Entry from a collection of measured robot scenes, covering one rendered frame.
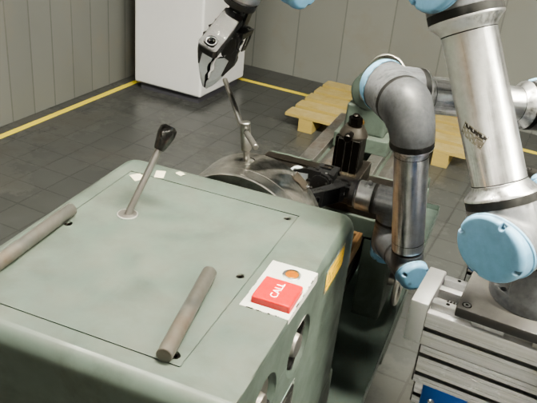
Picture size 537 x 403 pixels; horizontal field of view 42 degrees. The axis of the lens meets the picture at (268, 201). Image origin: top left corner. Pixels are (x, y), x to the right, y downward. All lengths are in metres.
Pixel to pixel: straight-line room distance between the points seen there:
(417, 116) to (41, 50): 3.82
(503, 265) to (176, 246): 0.51
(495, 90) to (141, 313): 0.61
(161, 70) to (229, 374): 4.59
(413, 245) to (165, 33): 3.91
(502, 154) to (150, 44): 4.47
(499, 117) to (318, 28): 4.91
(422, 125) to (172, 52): 3.95
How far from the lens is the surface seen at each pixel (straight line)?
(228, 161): 1.51
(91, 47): 5.43
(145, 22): 5.40
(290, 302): 1.02
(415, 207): 1.58
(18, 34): 4.87
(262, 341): 0.96
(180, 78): 5.33
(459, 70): 1.11
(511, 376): 1.38
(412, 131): 1.49
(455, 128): 5.15
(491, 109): 1.11
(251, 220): 1.23
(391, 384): 2.87
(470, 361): 1.38
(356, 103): 2.54
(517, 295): 1.29
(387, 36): 5.78
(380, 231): 1.76
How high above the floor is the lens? 1.86
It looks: 28 degrees down
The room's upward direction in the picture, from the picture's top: 6 degrees clockwise
